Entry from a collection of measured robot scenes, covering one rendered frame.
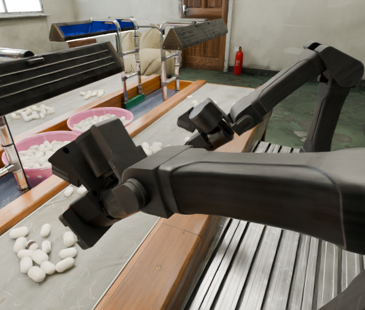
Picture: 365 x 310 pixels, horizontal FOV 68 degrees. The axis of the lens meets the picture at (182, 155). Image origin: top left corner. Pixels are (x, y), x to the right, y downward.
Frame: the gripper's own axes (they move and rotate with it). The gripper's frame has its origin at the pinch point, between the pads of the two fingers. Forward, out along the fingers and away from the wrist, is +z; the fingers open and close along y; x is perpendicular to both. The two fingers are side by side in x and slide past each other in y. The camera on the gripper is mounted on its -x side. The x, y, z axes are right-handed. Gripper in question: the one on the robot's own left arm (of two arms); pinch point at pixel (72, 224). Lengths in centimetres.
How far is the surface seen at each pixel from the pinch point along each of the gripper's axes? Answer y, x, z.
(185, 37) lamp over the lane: -76, -24, -5
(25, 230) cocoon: -1.3, -3.5, 19.8
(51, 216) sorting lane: -8.1, -2.3, 21.0
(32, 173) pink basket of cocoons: -19.2, -15.2, 35.0
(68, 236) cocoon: -3.7, 2.8, 11.7
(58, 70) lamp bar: -14.8, -24.6, -5.6
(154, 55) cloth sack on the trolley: -311, -77, 142
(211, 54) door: -490, -44, 140
